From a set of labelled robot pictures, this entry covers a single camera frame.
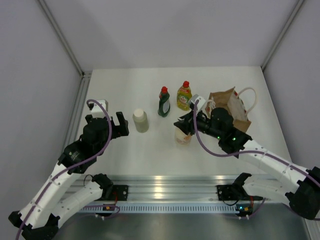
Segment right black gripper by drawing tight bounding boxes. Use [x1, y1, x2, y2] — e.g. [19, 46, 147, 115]
[174, 108, 223, 140]

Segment cream pump lotion bottle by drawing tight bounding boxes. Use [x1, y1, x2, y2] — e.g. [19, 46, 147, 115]
[174, 127, 192, 146]

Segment green white-capped bottle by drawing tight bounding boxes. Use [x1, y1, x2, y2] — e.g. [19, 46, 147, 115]
[132, 108, 149, 133]

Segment green dish soap bottle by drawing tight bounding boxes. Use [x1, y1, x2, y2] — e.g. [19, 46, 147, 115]
[157, 86, 171, 118]

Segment clear red-capped bottle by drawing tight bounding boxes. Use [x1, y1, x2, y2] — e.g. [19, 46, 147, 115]
[176, 81, 192, 111]

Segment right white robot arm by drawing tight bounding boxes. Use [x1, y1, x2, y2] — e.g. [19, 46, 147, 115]
[174, 107, 320, 220]

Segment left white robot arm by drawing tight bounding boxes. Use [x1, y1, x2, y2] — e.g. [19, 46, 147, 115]
[8, 112, 129, 240]

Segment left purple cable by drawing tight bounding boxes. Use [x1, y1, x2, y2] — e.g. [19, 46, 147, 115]
[15, 99, 121, 240]

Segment purple cable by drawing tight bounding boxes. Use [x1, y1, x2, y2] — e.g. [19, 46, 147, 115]
[192, 99, 320, 218]
[15, 99, 121, 240]

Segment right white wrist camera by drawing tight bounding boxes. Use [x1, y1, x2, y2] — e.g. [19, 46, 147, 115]
[188, 94, 207, 113]

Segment left aluminium frame post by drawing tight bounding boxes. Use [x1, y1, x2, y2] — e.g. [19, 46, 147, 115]
[34, 0, 85, 76]

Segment aluminium frame post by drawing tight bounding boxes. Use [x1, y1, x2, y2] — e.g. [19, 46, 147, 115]
[260, 0, 306, 72]
[34, 0, 85, 76]

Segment aluminium mounting rail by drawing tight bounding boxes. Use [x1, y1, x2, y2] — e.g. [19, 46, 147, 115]
[63, 174, 313, 202]

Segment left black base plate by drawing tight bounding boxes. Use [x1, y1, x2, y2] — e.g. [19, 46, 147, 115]
[108, 185, 129, 202]

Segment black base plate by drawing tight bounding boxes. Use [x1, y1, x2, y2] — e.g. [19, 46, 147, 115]
[216, 184, 238, 202]
[108, 185, 129, 202]

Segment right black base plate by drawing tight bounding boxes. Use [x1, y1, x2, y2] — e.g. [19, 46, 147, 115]
[216, 184, 238, 202]

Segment white slotted cable duct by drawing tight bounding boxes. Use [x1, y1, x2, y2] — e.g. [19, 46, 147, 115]
[62, 202, 253, 215]

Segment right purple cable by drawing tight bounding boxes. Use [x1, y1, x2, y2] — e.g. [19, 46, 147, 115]
[192, 99, 320, 218]

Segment right aluminium frame post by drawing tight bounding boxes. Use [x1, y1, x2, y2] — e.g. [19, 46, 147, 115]
[260, 0, 306, 72]

